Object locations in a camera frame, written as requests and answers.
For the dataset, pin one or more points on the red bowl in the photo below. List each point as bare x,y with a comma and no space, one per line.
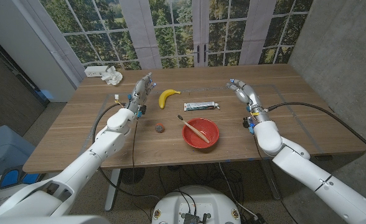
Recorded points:
211,127

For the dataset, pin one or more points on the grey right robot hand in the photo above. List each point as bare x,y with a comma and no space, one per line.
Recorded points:
248,93

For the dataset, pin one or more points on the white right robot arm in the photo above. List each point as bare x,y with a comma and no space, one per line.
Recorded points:
310,177

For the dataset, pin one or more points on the white table leg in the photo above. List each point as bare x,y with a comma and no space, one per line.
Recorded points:
112,189

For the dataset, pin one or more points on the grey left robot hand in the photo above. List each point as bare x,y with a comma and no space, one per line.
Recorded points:
139,91

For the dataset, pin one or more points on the blue foot pedal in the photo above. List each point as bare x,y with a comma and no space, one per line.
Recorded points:
10,178

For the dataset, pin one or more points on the white robot torso base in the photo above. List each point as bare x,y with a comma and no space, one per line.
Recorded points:
195,202

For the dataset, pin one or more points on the crumpled white tissue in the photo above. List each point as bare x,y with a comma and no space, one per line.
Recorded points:
112,76

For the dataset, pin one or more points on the wooden toothbrush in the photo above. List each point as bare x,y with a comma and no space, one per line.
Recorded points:
195,130

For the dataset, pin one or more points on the white power strip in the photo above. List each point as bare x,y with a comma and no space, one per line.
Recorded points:
94,71

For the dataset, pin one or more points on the round black floor fan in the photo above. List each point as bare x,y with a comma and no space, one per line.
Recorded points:
132,175

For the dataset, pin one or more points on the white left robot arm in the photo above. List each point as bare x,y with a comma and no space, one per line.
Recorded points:
89,158

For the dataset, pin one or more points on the yellow toy banana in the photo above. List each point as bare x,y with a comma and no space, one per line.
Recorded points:
163,97

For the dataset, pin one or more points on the white green toothpaste tube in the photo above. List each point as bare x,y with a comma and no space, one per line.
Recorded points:
200,106

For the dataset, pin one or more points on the printed window backdrop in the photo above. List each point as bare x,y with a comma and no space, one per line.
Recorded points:
176,31

